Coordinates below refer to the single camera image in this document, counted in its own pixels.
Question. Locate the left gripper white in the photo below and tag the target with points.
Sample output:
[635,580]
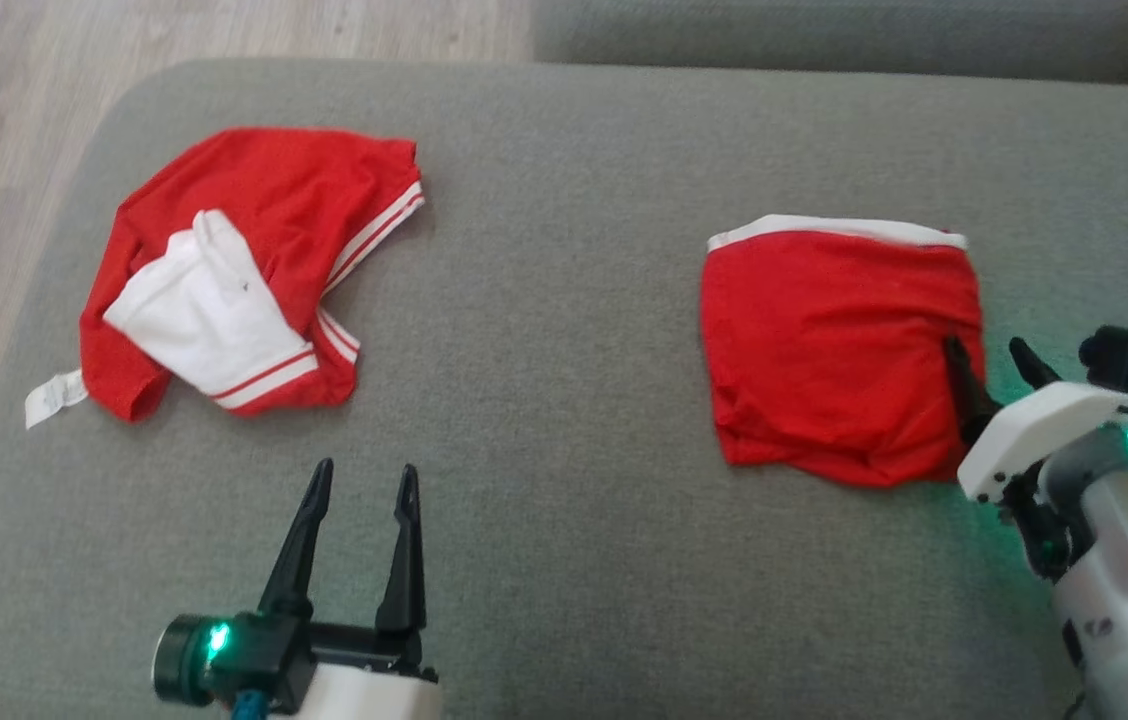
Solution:
[364,695]

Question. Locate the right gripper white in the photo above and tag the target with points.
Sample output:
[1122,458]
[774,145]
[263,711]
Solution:
[1044,430]

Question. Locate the red shorts with white waistband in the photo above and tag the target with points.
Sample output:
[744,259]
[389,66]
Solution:
[824,350]

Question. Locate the red shirt with white sleeves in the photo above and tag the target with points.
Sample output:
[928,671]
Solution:
[274,180]

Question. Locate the grey sofa seat cushion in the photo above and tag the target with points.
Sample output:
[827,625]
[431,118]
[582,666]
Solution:
[564,400]

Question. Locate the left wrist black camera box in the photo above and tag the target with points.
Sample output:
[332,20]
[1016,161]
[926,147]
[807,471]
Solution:
[254,650]

